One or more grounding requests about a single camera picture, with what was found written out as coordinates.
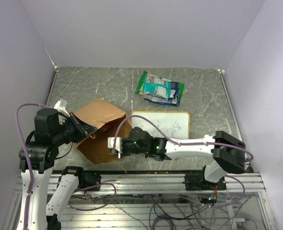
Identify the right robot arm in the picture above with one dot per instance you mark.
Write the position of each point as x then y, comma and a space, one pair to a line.
226, 151

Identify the dark blue snack bag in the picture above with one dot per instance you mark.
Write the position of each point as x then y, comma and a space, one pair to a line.
163, 101

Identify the small whiteboard with frame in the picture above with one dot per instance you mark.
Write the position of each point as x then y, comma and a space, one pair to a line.
173, 124

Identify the red snack packet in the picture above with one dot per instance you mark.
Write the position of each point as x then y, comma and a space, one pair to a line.
105, 127

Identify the aluminium rail frame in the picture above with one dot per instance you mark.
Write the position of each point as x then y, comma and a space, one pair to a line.
158, 200

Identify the brown paper bag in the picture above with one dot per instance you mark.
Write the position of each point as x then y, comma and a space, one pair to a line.
93, 152

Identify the blue Kettle chips bag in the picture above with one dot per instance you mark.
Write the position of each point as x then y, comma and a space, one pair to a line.
174, 89

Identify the green Chuba chips bag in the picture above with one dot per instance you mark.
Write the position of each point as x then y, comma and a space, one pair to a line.
146, 76

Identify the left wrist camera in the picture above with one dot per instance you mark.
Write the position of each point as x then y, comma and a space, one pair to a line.
60, 106

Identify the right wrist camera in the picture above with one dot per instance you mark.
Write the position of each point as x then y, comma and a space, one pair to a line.
114, 145

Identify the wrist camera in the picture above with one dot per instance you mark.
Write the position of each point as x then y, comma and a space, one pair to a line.
60, 106
114, 145

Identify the teal snack packet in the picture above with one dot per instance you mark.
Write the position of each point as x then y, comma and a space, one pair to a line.
160, 89

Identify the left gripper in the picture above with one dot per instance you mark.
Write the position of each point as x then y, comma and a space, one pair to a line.
83, 129

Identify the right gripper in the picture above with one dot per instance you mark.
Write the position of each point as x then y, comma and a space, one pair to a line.
124, 154

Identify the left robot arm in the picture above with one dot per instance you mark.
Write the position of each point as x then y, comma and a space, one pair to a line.
37, 159

